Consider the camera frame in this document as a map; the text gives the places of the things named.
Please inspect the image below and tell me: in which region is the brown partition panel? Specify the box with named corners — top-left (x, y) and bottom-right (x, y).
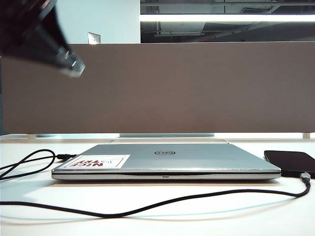
top-left (0, 42), bottom-right (315, 135)

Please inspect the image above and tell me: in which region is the dark glass window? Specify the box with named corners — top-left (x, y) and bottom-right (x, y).
top-left (140, 0), bottom-right (315, 44)

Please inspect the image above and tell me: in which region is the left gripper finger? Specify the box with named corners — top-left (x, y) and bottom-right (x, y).
top-left (0, 0), bottom-right (86, 78)
top-left (39, 0), bottom-right (71, 50)

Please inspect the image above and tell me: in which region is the white red laptop sticker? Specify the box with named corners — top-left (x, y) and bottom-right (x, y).
top-left (64, 154), bottom-right (131, 170)

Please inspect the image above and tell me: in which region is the metal wall plate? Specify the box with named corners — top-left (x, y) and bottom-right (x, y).
top-left (88, 31), bottom-right (101, 45)

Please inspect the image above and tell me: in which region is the black charging cable silver plug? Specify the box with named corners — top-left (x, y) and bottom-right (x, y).
top-left (0, 149), bottom-right (312, 218)

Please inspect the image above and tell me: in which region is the silver Dell laptop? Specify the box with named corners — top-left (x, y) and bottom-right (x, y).
top-left (51, 144), bottom-right (282, 180)

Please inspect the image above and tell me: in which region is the black smartphone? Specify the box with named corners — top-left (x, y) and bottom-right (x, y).
top-left (264, 150), bottom-right (315, 179)

